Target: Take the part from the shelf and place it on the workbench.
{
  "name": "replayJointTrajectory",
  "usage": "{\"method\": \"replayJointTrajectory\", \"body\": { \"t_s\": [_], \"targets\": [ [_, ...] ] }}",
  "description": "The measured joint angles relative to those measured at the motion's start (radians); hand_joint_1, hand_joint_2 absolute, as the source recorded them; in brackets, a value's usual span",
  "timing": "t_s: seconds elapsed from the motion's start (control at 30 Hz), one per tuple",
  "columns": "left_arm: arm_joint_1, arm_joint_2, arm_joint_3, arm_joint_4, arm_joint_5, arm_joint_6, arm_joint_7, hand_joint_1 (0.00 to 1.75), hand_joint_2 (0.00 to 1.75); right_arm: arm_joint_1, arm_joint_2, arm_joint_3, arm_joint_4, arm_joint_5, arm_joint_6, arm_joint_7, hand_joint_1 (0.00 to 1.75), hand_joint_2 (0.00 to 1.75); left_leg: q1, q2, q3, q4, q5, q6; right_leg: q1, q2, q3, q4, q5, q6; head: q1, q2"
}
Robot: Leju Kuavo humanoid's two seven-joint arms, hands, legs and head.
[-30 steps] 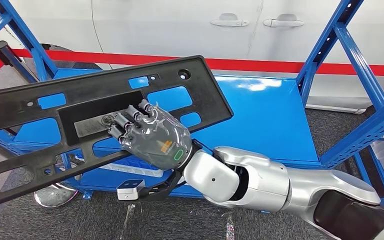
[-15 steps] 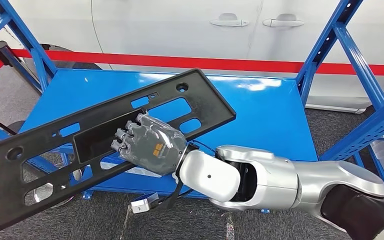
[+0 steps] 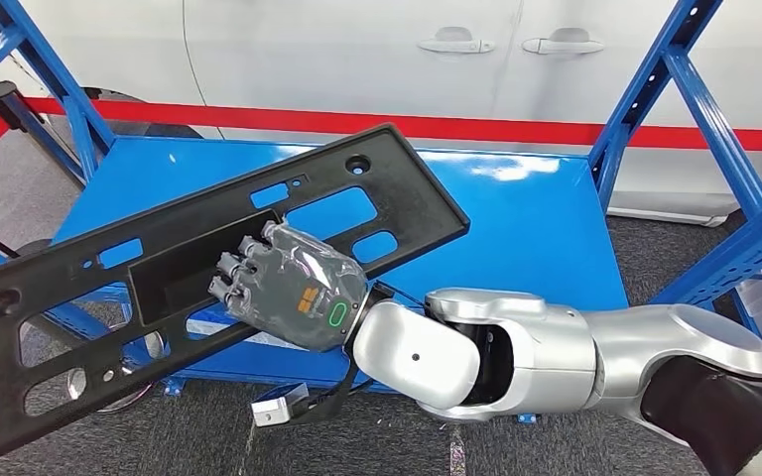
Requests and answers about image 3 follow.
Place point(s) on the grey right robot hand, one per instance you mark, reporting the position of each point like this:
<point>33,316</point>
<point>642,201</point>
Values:
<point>295,296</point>

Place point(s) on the black plastic panel part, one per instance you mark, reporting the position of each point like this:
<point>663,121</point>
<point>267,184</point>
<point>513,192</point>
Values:
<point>59,282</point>

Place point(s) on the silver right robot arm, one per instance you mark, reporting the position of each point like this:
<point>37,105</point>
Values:
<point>539,355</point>

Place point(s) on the blue metal shelf rack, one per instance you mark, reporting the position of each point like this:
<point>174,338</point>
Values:
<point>519,230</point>

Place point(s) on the red barrier belt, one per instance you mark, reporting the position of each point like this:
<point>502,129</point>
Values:
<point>355,121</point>

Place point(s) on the white car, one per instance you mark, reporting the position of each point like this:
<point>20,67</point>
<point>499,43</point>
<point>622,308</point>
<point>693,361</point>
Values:
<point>355,52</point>

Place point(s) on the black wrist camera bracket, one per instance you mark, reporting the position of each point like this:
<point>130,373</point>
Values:
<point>328,404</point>

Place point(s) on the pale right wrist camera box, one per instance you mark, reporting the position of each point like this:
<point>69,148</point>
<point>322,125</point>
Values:
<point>276,407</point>

